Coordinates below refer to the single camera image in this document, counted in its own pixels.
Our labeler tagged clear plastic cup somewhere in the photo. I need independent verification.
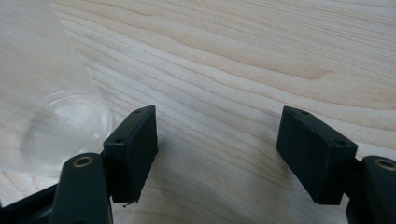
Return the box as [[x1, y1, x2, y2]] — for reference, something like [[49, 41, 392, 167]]
[[0, 0, 114, 179]]

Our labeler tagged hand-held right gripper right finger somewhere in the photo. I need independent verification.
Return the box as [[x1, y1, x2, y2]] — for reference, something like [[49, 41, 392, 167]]
[[276, 105, 396, 224]]

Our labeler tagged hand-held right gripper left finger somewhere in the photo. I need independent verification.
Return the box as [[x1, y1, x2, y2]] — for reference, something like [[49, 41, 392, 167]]
[[49, 105, 159, 224]]

